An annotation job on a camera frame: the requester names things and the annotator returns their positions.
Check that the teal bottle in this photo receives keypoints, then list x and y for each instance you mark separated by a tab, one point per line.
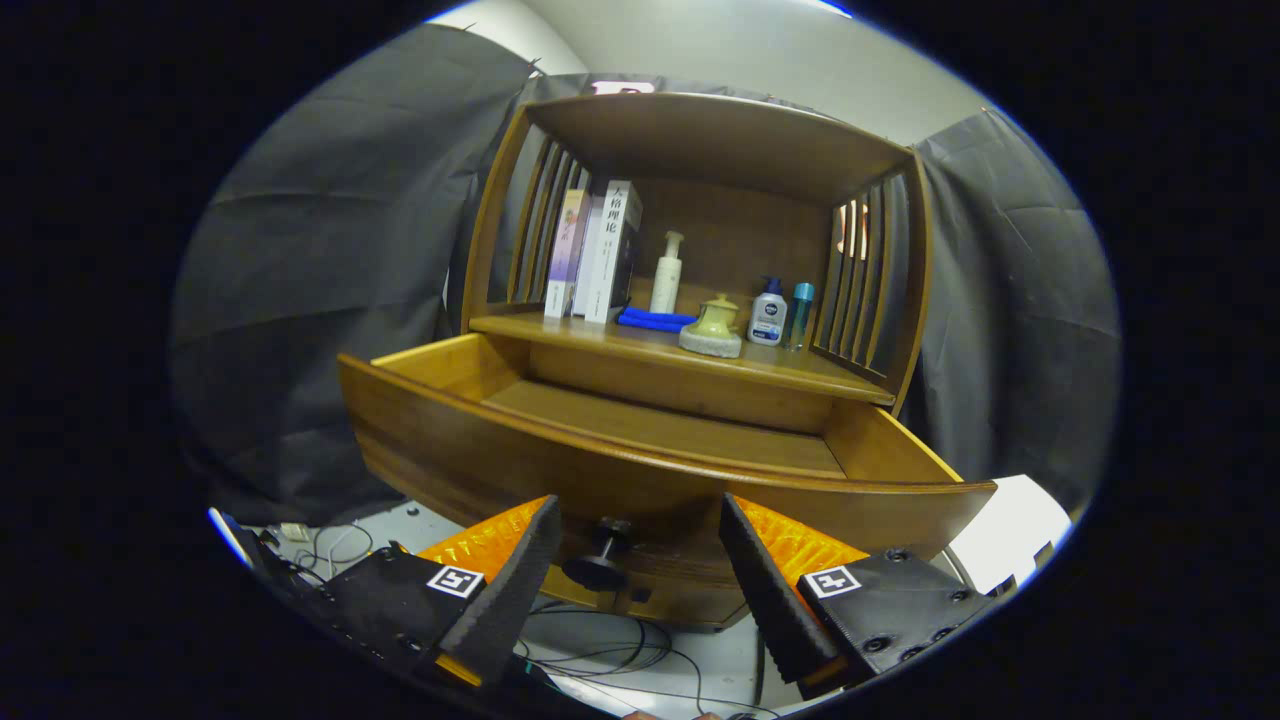
801	315

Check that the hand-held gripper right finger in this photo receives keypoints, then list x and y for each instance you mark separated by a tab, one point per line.
770	600

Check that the white lotion bottle blue cap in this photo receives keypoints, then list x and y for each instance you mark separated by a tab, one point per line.
768	320

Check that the blue folded cloth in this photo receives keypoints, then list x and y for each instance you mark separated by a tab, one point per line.
650	320

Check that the black backdrop cloth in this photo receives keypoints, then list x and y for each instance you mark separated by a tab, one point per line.
330	250

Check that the purple book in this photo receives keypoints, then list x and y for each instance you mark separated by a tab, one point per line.
565	250

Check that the wooden cabinet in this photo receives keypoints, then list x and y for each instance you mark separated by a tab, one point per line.
740	240

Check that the white flat board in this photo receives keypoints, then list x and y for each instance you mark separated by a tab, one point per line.
1020	530

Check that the white and black book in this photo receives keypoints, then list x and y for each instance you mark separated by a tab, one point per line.
612	250

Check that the wooden drawer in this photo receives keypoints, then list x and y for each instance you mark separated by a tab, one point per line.
450	450

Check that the thin white book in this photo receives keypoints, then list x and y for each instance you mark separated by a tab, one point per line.
588	270

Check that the white power adapter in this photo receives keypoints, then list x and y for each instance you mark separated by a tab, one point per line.
295	531

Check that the white pump bottle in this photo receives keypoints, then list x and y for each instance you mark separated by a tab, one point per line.
666	280

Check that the yellow lidded tea cup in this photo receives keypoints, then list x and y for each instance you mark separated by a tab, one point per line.
722	301

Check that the wooden countertop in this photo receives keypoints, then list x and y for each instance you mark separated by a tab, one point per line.
780	365

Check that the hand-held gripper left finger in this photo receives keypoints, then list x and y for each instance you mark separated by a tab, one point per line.
515	600

